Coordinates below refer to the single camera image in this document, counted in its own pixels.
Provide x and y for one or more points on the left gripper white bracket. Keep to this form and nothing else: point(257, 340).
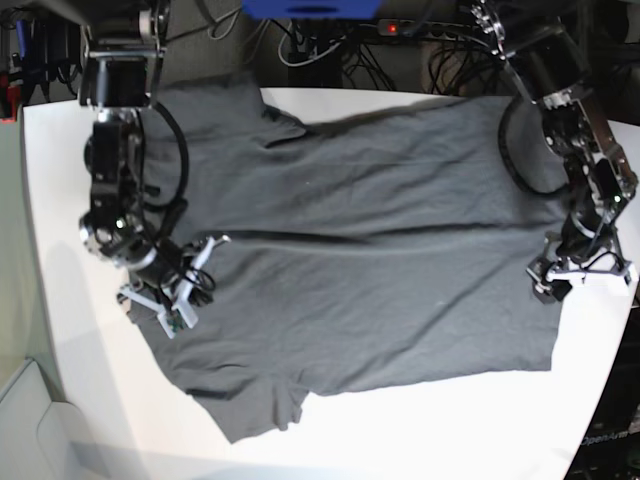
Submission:
point(554, 276)

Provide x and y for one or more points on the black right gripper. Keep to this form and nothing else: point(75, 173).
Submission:
point(171, 279)

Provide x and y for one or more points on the dark grey t-shirt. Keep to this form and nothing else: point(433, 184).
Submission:
point(364, 254)

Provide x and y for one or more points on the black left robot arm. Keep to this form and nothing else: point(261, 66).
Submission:
point(549, 70)

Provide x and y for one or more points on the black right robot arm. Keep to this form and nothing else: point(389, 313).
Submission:
point(124, 57)

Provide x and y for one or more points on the red black clamp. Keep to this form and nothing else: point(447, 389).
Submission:
point(10, 97)

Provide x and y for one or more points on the blue plastic box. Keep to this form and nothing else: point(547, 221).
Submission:
point(311, 9)

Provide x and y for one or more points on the black power strip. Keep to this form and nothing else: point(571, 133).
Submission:
point(429, 30)

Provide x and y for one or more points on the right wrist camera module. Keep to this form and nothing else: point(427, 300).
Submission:
point(171, 323)

